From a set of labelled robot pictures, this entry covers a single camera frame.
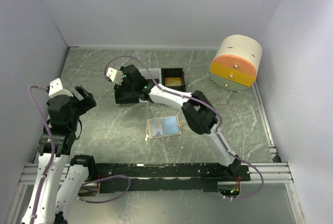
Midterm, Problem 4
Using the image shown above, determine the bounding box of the white middle tray bin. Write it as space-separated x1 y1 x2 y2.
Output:
139 68 161 83

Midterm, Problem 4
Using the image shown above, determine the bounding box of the cream round drawer cabinet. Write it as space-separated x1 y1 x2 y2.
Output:
209 34 262 92

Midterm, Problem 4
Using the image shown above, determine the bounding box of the gold card in bin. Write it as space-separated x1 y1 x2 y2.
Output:
164 77 183 86

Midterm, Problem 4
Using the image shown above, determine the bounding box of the silver Chlitina VIP card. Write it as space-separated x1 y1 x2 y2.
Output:
150 119 164 137

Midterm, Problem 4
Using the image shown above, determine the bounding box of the beige leather card holder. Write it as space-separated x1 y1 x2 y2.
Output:
145 116 182 141

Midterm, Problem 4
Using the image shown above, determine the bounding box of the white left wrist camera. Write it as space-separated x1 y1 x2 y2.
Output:
48 78 73 98

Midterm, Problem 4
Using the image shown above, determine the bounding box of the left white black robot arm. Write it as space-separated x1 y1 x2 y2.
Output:
21 82 97 223

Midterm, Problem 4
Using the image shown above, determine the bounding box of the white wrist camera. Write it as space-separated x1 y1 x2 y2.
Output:
106 67 124 85
48 78 73 98

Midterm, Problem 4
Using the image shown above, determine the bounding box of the black tray bin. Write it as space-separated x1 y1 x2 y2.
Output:
114 83 139 104
161 68 186 92

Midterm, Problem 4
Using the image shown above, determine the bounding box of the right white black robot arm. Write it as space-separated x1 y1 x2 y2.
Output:
106 65 241 181

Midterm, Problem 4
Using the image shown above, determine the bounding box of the black right tray bin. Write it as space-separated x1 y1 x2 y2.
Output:
161 68 186 92

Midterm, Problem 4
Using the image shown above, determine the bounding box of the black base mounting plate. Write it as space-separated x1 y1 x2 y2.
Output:
86 163 250 194

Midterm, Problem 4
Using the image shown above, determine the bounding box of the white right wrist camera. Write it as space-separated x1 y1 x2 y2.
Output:
106 67 124 85

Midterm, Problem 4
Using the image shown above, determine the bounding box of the black left tray bin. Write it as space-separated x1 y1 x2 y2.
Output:
114 83 139 104

